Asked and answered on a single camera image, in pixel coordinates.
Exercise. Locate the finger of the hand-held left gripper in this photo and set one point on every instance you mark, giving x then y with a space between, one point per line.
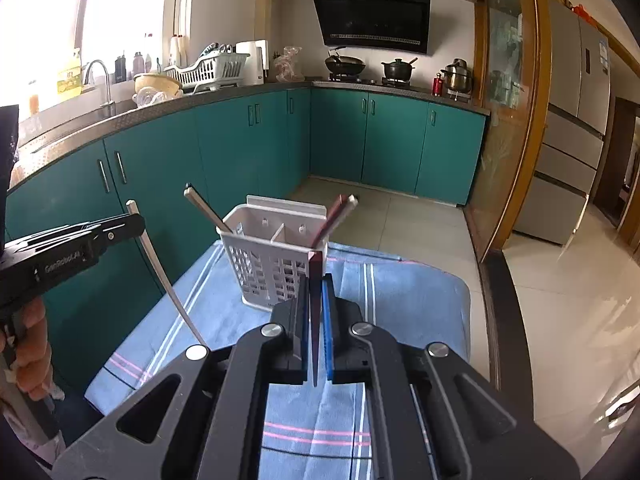
120 227

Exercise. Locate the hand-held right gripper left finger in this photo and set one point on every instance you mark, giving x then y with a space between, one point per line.
302 310

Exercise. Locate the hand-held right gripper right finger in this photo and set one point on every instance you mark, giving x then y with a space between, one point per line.
327 325

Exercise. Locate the dark red chopstick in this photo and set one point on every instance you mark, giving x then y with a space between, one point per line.
316 310
330 220

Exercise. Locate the metal spoon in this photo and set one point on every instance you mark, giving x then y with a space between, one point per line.
160 275

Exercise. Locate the white perforated utensil holder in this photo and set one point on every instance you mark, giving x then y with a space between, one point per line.
255 265

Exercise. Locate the white chopstick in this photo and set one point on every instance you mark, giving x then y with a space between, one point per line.
205 207
350 207

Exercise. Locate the person's left forearm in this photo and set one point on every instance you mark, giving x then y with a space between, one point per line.
25 452

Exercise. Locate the person's left hand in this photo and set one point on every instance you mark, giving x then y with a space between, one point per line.
32 360

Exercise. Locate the blue striped cloth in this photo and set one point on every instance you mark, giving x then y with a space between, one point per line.
400 300

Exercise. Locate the black container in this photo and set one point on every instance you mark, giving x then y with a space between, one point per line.
7 145

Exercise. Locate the teal lower cabinets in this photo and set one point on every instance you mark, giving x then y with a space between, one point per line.
225 150

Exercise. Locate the beige bowl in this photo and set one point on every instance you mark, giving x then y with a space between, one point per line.
155 84

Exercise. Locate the metal faucet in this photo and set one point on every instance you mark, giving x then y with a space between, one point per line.
105 80

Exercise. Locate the orange bottle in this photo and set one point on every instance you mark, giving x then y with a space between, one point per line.
33 102

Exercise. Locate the yellow bottle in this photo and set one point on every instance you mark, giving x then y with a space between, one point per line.
69 77

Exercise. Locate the dark bottle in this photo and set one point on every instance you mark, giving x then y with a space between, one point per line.
120 69

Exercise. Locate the purple bottle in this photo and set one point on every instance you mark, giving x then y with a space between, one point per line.
138 65

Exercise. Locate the white dish rack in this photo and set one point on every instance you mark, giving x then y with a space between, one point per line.
210 70

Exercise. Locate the white bottles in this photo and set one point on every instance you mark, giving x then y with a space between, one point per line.
177 52

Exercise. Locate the white jug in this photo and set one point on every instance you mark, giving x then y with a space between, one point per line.
255 62

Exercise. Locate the kitchen window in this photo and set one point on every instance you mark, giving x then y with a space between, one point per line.
100 10

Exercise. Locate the clear plastic bag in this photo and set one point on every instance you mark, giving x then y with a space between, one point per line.
289 66

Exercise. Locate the gas stove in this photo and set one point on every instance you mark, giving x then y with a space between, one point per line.
370 81

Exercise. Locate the black wok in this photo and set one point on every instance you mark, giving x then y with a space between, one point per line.
345 64

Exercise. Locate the black cooking pot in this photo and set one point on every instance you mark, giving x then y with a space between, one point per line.
397 71

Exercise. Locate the red thermos bottle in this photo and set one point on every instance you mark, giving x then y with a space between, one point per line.
438 86

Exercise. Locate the sliding glass door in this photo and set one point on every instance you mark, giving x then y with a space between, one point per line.
500 110

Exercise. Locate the stainless steel pot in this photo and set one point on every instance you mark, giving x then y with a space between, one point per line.
456 79

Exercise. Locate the black range hood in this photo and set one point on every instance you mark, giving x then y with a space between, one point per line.
375 15

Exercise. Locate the silver refrigerator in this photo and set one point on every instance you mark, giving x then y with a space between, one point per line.
565 135

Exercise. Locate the brown wooden door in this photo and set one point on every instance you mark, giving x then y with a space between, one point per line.
617 160

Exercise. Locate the orange bag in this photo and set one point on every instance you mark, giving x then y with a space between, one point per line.
580 9

